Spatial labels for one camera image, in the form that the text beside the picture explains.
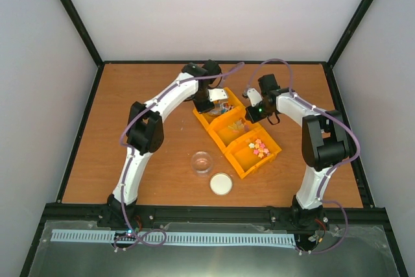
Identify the black front rail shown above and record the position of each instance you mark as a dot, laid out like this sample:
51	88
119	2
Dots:
155	216

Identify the orange three-compartment bin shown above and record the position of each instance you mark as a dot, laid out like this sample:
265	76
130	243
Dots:
235	146

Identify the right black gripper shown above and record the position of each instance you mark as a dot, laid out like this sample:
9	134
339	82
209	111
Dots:
251	116

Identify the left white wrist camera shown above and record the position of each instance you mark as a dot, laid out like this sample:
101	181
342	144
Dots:
217	95

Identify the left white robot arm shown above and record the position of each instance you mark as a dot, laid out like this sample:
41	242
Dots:
144	132

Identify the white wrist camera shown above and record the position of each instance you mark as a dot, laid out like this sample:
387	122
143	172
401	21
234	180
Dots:
253	96
217	95

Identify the white round lid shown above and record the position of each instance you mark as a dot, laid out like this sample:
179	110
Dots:
221	184

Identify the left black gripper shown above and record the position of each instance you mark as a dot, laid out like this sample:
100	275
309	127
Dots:
203	109

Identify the light blue cable duct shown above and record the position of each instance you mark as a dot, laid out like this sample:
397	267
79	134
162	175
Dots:
186	239

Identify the clear glass bowl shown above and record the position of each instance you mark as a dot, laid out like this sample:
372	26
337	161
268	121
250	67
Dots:
201	163

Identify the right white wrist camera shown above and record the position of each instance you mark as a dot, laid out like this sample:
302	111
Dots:
253	96

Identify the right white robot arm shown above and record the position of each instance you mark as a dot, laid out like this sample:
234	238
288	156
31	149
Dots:
324	142

